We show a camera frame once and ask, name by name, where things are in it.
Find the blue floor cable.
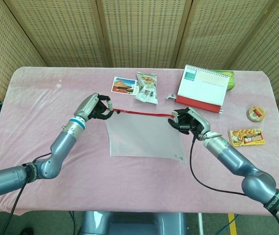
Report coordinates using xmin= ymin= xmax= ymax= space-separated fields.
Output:
xmin=217 ymin=214 xmax=238 ymax=235

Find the desk calendar red base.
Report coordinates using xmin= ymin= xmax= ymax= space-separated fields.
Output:
xmin=175 ymin=64 xmax=231 ymax=114

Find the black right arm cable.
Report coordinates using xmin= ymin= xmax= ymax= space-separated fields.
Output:
xmin=189 ymin=133 xmax=279 ymax=235

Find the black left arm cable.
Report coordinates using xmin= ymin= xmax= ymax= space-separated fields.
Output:
xmin=4 ymin=152 xmax=55 ymax=235

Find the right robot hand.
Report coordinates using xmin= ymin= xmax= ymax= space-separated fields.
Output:
xmin=167 ymin=106 xmax=211 ymax=136

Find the temple picture postcard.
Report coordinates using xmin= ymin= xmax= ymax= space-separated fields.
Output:
xmin=110 ymin=76 xmax=140 ymax=96

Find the yellow snack box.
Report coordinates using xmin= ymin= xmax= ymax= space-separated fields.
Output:
xmin=228 ymin=127 xmax=265 ymax=148

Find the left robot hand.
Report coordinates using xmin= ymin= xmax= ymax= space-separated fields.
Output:
xmin=73 ymin=92 xmax=115 ymax=121

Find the white-green snack packet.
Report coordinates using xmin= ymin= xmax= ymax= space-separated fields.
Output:
xmin=134 ymin=71 xmax=160 ymax=106

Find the white table leg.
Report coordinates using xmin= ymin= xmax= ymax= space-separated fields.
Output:
xmin=197 ymin=212 xmax=205 ymax=235

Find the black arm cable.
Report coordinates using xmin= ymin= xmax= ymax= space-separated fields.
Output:
xmin=189 ymin=133 xmax=279 ymax=235
xmin=4 ymin=152 xmax=55 ymax=235

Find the green packet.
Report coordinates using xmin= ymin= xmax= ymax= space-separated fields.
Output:
xmin=212 ymin=69 xmax=236 ymax=92

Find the grey robot torso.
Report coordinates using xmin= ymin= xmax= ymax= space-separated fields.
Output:
xmin=76 ymin=211 xmax=189 ymax=235

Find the woven folding screen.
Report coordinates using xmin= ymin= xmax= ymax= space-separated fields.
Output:
xmin=0 ymin=0 xmax=279 ymax=106

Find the clear mesh zipper pouch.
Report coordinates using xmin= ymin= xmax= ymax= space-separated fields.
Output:
xmin=105 ymin=109 xmax=187 ymax=165

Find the pink plush tablecloth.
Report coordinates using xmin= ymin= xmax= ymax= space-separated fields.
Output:
xmin=0 ymin=66 xmax=279 ymax=217

